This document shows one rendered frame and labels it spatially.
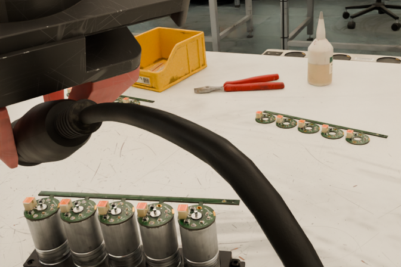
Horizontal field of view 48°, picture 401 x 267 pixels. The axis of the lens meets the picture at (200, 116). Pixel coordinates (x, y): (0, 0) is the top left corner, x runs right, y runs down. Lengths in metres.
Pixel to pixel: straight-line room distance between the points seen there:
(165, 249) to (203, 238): 0.03
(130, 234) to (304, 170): 0.20
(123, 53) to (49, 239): 0.21
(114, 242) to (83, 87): 0.17
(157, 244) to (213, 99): 0.34
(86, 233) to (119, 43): 0.19
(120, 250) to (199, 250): 0.06
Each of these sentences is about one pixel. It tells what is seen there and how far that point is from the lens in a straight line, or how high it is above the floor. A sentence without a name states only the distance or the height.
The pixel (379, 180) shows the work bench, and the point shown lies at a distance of 0.45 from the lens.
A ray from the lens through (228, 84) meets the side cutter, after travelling 0.64.
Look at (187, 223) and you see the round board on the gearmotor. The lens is 0.29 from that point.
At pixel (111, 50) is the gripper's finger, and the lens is 0.15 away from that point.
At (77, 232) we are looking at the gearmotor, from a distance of 0.32.
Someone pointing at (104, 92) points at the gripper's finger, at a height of 0.94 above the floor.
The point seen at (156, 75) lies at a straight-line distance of 0.65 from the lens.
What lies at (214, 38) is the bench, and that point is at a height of 0.17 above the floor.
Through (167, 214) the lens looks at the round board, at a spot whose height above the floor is 0.81.
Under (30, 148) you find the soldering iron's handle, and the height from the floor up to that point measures 0.93.
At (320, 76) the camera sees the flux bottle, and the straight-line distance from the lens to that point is 0.64.
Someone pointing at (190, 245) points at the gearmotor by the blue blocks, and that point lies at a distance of 0.30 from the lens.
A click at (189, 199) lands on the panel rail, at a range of 0.31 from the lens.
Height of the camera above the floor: 1.00
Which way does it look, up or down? 26 degrees down
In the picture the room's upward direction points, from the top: 6 degrees counter-clockwise
